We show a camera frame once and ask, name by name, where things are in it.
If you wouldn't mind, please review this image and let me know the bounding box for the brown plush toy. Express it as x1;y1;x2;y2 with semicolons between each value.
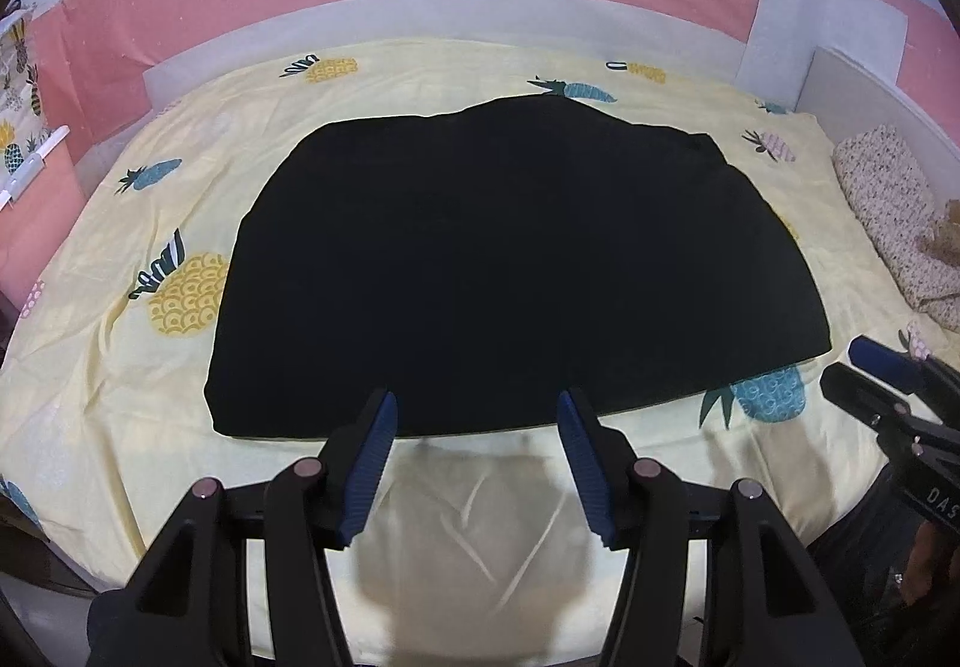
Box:
928;200;960;257

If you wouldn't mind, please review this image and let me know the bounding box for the floral patterned pillow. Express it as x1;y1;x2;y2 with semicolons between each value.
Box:
832;124;960;332

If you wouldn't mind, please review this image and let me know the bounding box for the yellow pineapple print bed sheet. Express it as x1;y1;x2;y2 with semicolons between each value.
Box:
0;37;960;667

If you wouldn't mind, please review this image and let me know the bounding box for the person's right hand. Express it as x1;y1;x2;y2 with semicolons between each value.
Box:
904;524;960;612

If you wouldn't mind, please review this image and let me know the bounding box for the black garment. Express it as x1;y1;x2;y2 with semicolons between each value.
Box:
206;95;833;440

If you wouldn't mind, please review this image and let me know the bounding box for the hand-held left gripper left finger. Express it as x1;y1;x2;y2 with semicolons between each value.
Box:
88;388;399;667

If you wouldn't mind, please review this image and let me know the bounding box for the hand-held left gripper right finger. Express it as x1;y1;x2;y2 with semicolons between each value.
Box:
556;388;852;667

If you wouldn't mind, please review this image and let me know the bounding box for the pineapple print hanging organizer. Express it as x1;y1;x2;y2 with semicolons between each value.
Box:
0;0;73;212

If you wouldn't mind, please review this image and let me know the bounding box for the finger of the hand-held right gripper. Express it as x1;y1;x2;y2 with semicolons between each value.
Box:
850;335;960;405
820;362;912;434

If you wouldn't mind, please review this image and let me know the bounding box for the white headboard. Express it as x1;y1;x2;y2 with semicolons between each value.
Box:
795;46;960;189

